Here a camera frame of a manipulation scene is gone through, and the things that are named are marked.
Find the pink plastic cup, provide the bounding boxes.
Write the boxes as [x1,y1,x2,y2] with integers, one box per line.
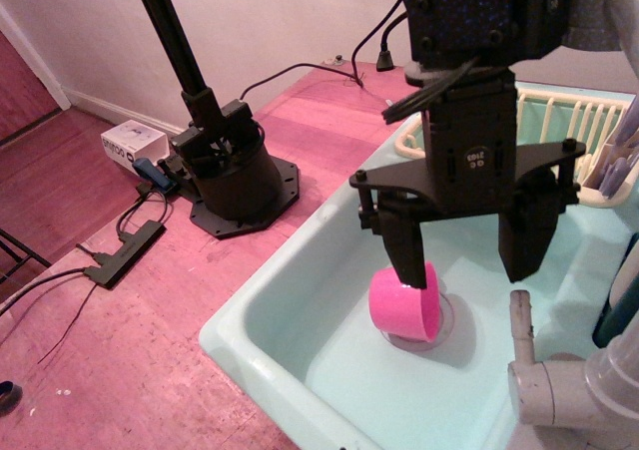
[368,260,440,343]

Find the white plastic faucet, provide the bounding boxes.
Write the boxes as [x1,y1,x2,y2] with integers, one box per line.
[506,290,638,449]

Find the blue clamp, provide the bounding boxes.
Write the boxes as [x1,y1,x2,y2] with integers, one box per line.
[132,158,177,195]

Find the black tape roll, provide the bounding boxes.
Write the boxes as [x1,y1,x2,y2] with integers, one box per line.
[0,380,23,417]

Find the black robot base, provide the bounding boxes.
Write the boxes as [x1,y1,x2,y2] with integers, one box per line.
[141,0,300,239]

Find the white Oculus box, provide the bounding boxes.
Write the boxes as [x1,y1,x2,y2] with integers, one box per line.
[101,120,170,174]

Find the black power cable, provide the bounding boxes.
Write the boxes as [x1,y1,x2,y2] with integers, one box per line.
[240,62,365,103]

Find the clear sink drain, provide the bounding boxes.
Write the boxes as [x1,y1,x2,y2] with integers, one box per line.
[381,294,454,352]

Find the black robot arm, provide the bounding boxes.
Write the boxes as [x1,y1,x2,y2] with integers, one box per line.
[349,0,586,289]

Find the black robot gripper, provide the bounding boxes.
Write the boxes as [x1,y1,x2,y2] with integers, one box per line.
[349,73,586,289]

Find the teal plastic sink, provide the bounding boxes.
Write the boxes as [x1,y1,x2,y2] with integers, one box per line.
[198,79,639,450]

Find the cream dish drying rack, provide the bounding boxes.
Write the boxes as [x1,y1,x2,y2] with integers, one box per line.
[393,84,639,210]

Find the black metal stand leg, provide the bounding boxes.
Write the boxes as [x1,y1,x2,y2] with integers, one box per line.
[0,229,52,283]

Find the purple utensils in rack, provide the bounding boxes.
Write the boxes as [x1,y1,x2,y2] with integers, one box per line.
[599,96,638,199]

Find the black USB hub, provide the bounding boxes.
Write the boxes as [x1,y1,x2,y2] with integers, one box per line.
[76,221,166,289]

